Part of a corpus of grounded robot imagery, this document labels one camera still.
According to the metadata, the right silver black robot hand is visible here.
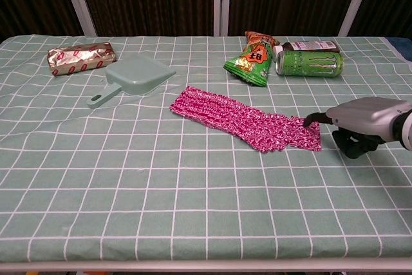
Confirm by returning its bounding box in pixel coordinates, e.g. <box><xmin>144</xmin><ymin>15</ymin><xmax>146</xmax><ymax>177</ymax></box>
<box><xmin>303</xmin><ymin>96</ymin><xmax>412</xmax><ymax>160</ymax></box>

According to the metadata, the pink patterned playing card spread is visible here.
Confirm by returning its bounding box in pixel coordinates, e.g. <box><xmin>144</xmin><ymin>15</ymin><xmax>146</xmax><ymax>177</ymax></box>
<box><xmin>169</xmin><ymin>85</ymin><xmax>295</xmax><ymax>155</ymax></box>

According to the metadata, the green Monster drink can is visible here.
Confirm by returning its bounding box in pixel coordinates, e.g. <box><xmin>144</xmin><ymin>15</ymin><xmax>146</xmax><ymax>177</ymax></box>
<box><xmin>275</xmin><ymin>50</ymin><xmax>344</xmax><ymax>78</ymax></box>

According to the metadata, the blue cloth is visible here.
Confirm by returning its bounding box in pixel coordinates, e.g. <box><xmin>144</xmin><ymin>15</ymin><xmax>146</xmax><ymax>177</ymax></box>
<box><xmin>385</xmin><ymin>37</ymin><xmax>412</xmax><ymax>63</ymax></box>

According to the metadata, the dark bottle with white cap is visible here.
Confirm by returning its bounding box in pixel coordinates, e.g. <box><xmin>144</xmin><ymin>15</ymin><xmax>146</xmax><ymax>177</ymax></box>
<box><xmin>272</xmin><ymin>40</ymin><xmax>341</xmax><ymax>62</ymax></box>

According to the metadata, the green orange chip bag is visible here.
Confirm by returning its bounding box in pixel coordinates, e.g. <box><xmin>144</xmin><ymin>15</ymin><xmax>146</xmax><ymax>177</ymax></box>
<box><xmin>223</xmin><ymin>31</ymin><xmax>280</xmax><ymax>88</ymax></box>

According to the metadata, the green checkered tablecloth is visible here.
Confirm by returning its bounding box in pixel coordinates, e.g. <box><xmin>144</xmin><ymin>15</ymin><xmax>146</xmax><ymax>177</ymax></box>
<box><xmin>0</xmin><ymin>33</ymin><xmax>412</xmax><ymax>263</ymax></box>

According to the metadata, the green plastic dustpan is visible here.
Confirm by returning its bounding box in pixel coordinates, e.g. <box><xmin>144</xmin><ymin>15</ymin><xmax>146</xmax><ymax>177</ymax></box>
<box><xmin>86</xmin><ymin>53</ymin><xmax>177</xmax><ymax>110</ymax></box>

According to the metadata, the gold foil snack package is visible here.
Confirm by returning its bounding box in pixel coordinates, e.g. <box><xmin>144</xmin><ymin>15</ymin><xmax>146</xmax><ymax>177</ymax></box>
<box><xmin>47</xmin><ymin>41</ymin><xmax>117</xmax><ymax>77</ymax></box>

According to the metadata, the white slanted metal frame post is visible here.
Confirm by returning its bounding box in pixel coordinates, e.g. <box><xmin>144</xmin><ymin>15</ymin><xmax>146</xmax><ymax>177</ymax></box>
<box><xmin>337</xmin><ymin>0</ymin><xmax>377</xmax><ymax>37</ymax></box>
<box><xmin>57</xmin><ymin>0</ymin><xmax>98</xmax><ymax>37</ymax></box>

